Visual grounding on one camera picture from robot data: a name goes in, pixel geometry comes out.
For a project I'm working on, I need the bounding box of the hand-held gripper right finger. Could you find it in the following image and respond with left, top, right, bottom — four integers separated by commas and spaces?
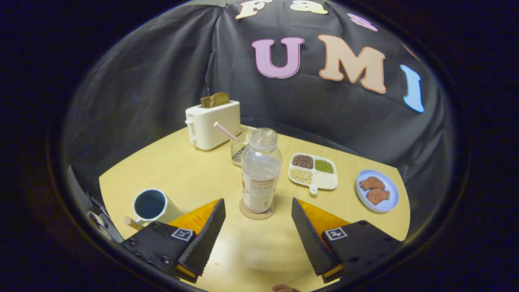
291, 198, 403, 283

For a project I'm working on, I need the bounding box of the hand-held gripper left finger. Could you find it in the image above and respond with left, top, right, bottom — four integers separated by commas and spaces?
122, 198, 226, 283

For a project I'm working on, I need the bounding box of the round cork coaster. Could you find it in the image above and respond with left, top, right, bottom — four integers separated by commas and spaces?
239, 198, 277, 221

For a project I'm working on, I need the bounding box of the white cup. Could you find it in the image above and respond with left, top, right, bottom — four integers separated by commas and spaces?
124, 188, 185, 232

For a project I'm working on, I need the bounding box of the clear plastic juice bottle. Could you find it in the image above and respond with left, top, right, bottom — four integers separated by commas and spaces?
241, 128, 283, 214

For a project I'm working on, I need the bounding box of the white divided tray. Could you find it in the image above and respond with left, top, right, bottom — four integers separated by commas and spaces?
288, 152, 339, 195

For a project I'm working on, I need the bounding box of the wooden table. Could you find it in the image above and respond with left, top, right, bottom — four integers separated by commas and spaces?
99, 125, 411, 292

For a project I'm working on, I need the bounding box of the white rice pile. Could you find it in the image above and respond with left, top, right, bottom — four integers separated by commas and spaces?
314, 173, 337, 189

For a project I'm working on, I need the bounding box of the yellow soybeans pile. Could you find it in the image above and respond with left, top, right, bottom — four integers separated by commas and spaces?
290, 168, 313, 185

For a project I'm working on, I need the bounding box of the red beans pile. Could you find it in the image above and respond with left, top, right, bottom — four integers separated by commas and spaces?
292, 155, 314, 170

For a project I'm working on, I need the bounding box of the brown meat piece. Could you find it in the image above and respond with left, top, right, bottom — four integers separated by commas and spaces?
359, 176, 386, 191
366, 188, 390, 206

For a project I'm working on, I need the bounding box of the light blue plate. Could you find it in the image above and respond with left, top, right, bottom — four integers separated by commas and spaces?
356, 169, 400, 214

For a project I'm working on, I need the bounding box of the pink striped straw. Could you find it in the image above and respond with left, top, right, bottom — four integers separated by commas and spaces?
214, 122, 244, 145

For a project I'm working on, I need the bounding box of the white toaster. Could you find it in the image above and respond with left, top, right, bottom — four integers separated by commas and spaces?
185, 101, 241, 151

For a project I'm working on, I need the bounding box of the black backdrop cloth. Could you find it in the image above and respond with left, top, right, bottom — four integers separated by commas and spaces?
61, 0, 459, 244

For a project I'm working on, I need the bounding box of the wire basket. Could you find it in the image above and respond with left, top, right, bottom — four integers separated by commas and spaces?
230, 126, 257, 167

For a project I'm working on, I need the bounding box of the grey metal frame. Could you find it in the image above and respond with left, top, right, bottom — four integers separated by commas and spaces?
67, 164, 124, 244

